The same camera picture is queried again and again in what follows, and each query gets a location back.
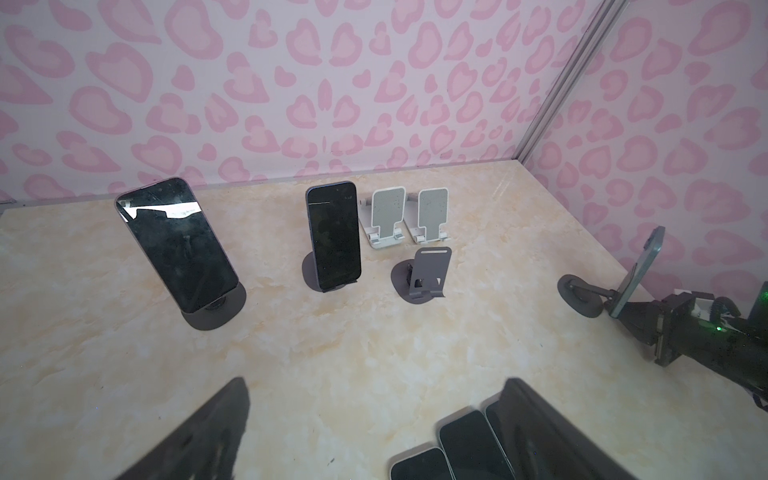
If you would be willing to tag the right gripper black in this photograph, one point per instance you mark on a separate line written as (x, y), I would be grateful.
(651, 322)

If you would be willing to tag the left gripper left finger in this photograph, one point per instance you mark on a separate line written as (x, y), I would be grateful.
(205, 446)

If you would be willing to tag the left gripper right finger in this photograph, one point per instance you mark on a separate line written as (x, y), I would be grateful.
(540, 443)

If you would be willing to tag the black phone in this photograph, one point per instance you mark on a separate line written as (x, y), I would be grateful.
(632, 280)
(472, 449)
(492, 415)

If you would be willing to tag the dark round stand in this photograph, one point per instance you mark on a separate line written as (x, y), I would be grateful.
(219, 312)
(422, 278)
(309, 273)

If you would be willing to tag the purple phone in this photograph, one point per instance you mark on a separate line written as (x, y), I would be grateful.
(168, 223)

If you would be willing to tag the white folding stand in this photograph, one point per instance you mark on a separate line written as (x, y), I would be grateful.
(426, 213)
(380, 215)

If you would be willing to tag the blue phone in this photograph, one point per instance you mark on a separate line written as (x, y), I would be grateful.
(334, 233)

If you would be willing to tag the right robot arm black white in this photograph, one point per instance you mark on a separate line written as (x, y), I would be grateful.
(708, 330)

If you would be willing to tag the right corner aluminium post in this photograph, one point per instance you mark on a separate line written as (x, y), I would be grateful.
(605, 18)

